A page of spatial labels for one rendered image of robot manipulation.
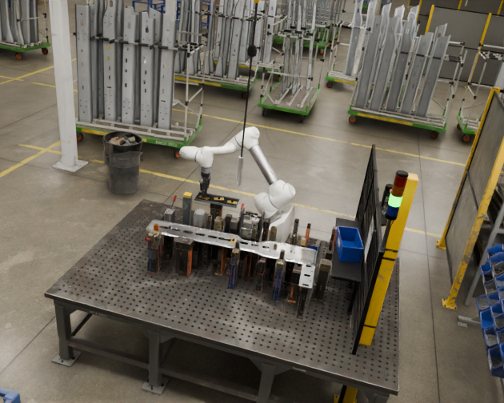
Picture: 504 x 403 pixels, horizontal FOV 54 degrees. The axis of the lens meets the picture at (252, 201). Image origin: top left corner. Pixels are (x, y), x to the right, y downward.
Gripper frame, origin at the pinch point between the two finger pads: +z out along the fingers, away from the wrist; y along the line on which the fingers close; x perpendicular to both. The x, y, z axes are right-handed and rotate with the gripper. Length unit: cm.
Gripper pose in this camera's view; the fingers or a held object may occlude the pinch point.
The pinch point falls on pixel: (204, 193)
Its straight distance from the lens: 421.5
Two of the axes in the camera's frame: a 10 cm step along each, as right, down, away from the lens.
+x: 8.5, 3.2, -4.2
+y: -5.2, 3.6, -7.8
